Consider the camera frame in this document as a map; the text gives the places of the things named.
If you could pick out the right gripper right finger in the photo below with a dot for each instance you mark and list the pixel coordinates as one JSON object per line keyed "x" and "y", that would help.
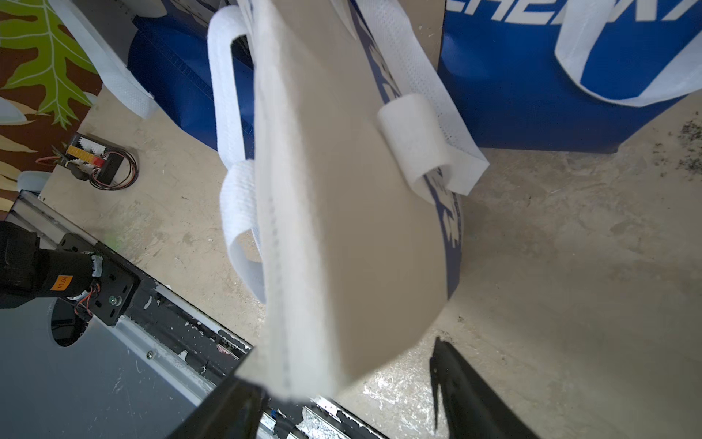
{"x": 472, "y": 408}

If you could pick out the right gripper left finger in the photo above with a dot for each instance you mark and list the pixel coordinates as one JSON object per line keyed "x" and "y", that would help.
{"x": 232, "y": 410}

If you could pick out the takeout bag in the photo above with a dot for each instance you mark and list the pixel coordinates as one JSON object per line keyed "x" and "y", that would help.
{"x": 151, "y": 55}
{"x": 346, "y": 160}
{"x": 574, "y": 76}

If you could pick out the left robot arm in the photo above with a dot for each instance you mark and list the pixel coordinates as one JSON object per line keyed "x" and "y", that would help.
{"x": 29, "y": 272}

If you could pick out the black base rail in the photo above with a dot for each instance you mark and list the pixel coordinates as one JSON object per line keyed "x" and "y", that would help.
{"x": 194, "y": 352}

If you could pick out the yellow connector board with wires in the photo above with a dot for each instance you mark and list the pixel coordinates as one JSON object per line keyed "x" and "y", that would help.
{"x": 105, "y": 167}

